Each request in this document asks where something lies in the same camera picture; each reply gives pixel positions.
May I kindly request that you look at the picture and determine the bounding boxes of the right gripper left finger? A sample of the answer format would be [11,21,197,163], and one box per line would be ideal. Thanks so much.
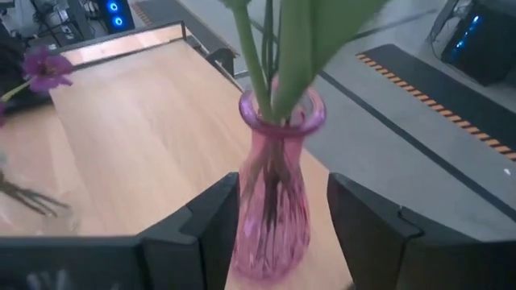
[0,172,241,290]

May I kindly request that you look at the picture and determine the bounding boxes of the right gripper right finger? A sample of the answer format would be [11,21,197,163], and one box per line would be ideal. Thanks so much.
[327,172,516,290]

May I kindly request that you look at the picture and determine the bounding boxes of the clear glass vase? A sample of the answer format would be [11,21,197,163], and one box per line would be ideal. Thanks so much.
[0,152,81,238]

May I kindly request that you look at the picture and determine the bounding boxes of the pink ribbed glass vase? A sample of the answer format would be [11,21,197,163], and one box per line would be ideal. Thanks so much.
[229,82,327,283]

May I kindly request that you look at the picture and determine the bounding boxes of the purple artificial flower bunch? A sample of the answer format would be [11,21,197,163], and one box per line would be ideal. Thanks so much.
[0,45,76,126]

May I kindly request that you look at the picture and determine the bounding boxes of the orange artificial tulip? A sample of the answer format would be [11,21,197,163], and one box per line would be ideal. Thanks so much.
[223,0,276,122]

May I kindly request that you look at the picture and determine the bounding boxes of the white artificial tulip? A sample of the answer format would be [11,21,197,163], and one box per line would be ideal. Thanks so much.
[273,0,389,120]

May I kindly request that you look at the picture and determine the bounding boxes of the black hazard-striped floor mat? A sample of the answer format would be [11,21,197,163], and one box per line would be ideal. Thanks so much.
[356,43,516,163]

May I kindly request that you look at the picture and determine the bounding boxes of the black tower blue lights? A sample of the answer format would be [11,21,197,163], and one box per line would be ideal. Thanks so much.
[428,0,516,87]

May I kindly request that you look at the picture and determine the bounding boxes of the black computer blue lights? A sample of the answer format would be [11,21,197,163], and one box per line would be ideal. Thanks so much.
[95,0,136,35]

